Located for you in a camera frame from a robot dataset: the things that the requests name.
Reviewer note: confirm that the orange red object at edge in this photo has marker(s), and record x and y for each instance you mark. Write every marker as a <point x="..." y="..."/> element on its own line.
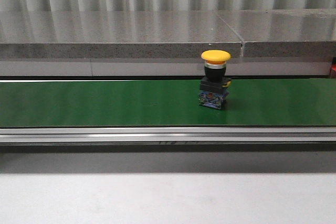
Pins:
<point x="332" y="73"/>

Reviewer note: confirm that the grey stone slab left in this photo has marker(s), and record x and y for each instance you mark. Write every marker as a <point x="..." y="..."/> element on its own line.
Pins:
<point x="114" y="35"/>

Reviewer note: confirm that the grey stone slab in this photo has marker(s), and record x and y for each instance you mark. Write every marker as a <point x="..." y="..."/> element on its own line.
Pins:
<point x="294" y="33"/>
<point x="114" y="35"/>

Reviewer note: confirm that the grey stone slab right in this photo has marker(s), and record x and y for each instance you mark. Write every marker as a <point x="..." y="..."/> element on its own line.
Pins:
<point x="294" y="33"/>

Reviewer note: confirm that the yellow mushroom push button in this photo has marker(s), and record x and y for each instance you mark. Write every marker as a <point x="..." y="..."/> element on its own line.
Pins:
<point x="214" y="85"/>

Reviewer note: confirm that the aluminium conveyor side rail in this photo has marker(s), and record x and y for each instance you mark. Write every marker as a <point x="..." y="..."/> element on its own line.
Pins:
<point x="168" y="135"/>

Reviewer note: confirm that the green conveyor belt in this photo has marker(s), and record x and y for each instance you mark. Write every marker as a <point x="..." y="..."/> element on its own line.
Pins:
<point x="290" y="102"/>

